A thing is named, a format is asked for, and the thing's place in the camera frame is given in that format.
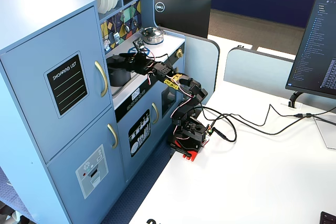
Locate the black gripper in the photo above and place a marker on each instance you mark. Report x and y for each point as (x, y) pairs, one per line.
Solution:
(134, 64)

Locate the dark pot lid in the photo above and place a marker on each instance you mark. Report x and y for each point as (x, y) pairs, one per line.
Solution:
(115, 61)

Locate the red black robot base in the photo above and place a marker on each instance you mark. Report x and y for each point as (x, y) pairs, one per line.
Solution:
(190, 140)

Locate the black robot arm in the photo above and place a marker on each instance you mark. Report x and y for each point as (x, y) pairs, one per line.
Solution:
(189, 87)

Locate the silver pot with lid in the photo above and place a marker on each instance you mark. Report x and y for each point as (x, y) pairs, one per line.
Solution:
(152, 36)

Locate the gray pot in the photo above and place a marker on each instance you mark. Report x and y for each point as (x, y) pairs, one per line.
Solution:
(118, 77)

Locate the gold stove knob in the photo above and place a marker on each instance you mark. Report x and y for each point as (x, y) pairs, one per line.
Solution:
(179, 53)

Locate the black Dell monitor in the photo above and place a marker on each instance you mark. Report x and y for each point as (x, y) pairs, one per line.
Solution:
(183, 16)

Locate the light blue desk divider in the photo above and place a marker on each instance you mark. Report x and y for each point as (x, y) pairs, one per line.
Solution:
(257, 72)
(202, 66)

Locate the blue toy kitchen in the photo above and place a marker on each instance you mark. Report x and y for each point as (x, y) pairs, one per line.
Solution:
(39, 24)

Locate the monitor with lit screen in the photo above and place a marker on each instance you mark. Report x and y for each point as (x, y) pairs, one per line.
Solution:
(315, 51)

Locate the gray monitor stand base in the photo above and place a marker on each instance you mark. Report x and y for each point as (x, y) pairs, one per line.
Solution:
(326, 134)

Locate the black keyboard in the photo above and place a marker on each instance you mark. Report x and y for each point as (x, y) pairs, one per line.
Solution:
(328, 218)

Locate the black wrist camera board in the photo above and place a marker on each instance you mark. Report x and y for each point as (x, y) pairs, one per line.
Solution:
(138, 43)

